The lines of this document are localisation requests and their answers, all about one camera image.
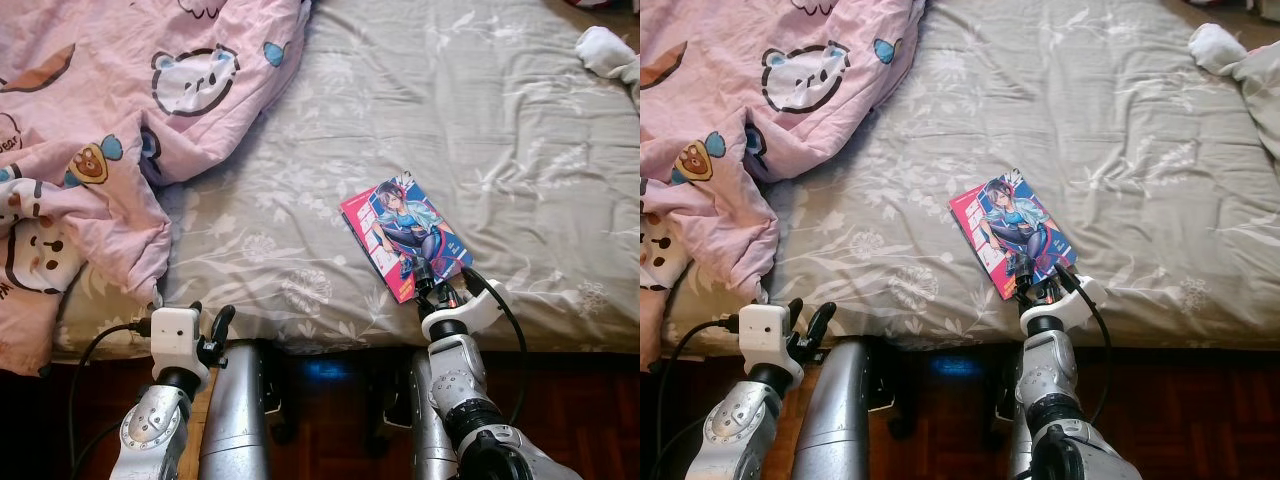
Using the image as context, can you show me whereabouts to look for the anime cover book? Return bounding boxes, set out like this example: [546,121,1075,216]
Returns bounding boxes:
[948,170,1079,301]
[340,175,474,303]

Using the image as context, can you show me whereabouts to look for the pink cartoon bear blanket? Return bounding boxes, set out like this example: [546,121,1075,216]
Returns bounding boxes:
[640,0,927,371]
[0,0,313,377]

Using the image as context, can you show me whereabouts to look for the silver left robot leg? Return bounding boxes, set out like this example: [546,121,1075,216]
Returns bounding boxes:
[795,340,873,480]
[198,340,271,480]

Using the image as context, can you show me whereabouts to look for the silver robot leg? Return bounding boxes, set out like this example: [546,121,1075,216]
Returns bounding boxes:
[198,340,271,480]
[1005,395,1037,480]
[795,340,873,480]
[408,350,461,480]

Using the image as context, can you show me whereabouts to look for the silver right robot leg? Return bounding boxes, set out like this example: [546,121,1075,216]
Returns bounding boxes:
[1005,395,1037,480]
[408,350,461,480]

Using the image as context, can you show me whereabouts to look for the grey floral bed sheet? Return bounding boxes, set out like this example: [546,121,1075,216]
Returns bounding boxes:
[55,0,640,357]
[660,0,1280,352]

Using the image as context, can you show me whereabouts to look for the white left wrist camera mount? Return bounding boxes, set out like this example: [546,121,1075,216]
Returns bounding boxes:
[738,305,806,391]
[150,307,208,389]

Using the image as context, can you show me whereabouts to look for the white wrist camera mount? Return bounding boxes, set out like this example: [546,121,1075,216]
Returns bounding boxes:
[1020,275,1109,337]
[150,307,208,389]
[738,305,806,391]
[420,280,508,343]

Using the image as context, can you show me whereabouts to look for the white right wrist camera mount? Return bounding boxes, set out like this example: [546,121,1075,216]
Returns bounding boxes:
[1020,275,1109,337]
[420,280,508,343]

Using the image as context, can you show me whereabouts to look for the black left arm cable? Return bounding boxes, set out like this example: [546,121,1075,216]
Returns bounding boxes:
[68,318,153,480]
[650,315,743,480]

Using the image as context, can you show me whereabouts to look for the black bed frame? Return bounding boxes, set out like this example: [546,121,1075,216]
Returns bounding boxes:
[640,345,1280,389]
[0,345,640,389]

